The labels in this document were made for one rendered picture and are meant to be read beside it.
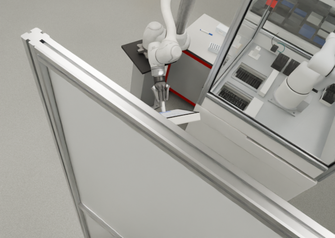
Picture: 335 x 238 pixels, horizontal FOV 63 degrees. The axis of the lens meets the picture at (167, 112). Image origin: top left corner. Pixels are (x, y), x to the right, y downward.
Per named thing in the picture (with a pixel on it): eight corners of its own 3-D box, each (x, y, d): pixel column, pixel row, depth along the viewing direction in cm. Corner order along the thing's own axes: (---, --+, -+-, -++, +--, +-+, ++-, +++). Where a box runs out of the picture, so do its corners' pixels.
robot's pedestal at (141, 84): (122, 98, 307) (126, 45, 246) (145, 88, 320) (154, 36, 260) (136, 117, 295) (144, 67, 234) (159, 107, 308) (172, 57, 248)
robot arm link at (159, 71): (166, 65, 174) (167, 75, 175) (162, 66, 182) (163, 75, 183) (153, 67, 171) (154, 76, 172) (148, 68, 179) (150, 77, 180)
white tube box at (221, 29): (214, 31, 281) (216, 27, 277) (218, 27, 286) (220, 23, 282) (225, 37, 279) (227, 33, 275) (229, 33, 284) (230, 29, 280)
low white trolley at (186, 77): (160, 91, 322) (172, 40, 261) (187, 63, 357) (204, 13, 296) (202, 118, 310) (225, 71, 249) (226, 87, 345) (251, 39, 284)
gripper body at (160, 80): (154, 76, 172) (156, 91, 174) (167, 74, 175) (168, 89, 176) (150, 76, 179) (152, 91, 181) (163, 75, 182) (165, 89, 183)
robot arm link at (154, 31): (142, 37, 245) (146, 16, 227) (163, 41, 247) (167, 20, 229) (140, 49, 235) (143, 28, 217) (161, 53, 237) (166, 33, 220)
